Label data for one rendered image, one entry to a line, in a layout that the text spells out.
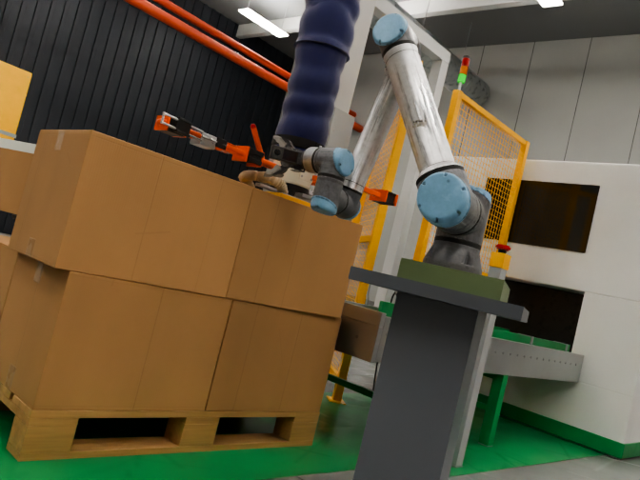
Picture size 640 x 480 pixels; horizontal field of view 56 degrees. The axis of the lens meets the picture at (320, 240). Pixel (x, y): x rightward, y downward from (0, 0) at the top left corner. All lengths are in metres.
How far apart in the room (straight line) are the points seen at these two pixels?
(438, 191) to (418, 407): 0.64
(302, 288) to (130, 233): 0.76
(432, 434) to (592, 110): 10.79
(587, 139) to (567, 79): 1.31
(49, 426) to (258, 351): 0.77
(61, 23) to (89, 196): 11.83
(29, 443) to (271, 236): 1.01
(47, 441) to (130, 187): 0.77
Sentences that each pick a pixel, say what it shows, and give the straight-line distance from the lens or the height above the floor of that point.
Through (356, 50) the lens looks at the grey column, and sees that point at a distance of 4.24.
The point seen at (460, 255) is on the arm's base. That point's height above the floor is 0.86.
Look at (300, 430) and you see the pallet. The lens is 2.60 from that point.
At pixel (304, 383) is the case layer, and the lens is 2.52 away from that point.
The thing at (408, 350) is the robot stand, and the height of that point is 0.54.
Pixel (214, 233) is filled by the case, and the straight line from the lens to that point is 2.07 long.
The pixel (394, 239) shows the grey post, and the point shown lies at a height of 1.22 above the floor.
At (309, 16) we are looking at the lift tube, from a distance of 2.61.
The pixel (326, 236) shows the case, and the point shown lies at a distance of 2.41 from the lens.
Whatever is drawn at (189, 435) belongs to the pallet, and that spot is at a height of 0.06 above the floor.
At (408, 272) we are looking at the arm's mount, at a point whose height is 0.77.
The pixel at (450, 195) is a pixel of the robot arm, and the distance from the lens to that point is 1.77.
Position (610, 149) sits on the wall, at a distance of 12.00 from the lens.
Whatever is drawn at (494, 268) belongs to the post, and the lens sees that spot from 2.94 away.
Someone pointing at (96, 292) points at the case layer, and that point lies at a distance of 1.90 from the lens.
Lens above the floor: 0.70
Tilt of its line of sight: 3 degrees up
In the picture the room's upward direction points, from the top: 14 degrees clockwise
